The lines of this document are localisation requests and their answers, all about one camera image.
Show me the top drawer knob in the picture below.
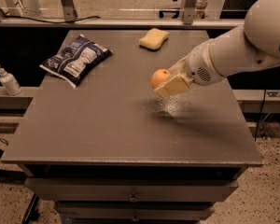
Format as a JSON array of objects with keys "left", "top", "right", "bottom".
[{"left": 129, "top": 194, "right": 138, "bottom": 203}]

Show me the metal frame leg left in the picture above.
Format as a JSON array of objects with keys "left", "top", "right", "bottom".
[{"left": 61, "top": 0, "right": 77, "bottom": 22}]

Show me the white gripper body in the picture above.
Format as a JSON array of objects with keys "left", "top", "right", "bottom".
[{"left": 184, "top": 39, "right": 224, "bottom": 86}]

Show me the blue chip bag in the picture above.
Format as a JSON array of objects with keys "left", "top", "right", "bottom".
[{"left": 40, "top": 35, "right": 112, "bottom": 88}]

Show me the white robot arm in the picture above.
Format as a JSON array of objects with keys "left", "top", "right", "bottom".
[{"left": 150, "top": 0, "right": 280, "bottom": 98}]

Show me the metal frame leg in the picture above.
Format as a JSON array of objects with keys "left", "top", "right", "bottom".
[
  {"left": 181, "top": 0, "right": 197, "bottom": 25},
  {"left": 61, "top": 0, "right": 77, "bottom": 22}
]

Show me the black cable on shelf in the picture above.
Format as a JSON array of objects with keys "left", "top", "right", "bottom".
[{"left": 0, "top": 0, "right": 101, "bottom": 24}]

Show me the metal frame leg right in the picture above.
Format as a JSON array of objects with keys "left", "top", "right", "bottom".
[{"left": 181, "top": 0, "right": 197, "bottom": 25}]

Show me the white pump bottle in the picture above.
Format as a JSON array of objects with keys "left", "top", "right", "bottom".
[{"left": 0, "top": 64, "right": 21, "bottom": 96}]

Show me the yellow sponge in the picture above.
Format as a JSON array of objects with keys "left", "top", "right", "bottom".
[{"left": 139, "top": 28, "right": 169, "bottom": 50}]

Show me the drawer knob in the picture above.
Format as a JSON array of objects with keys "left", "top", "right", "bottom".
[
  {"left": 132, "top": 215, "right": 139, "bottom": 222},
  {"left": 129, "top": 194, "right": 138, "bottom": 203}
]

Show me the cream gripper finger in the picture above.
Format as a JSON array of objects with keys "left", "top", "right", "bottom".
[
  {"left": 168, "top": 56, "right": 187, "bottom": 76},
  {"left": 154, "top": 74, "right": 192, "bottom": 98}
]

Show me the orange fruit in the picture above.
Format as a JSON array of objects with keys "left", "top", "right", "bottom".
[{"left": 150, "top": 69, "right": 171, "bottom": 89}]

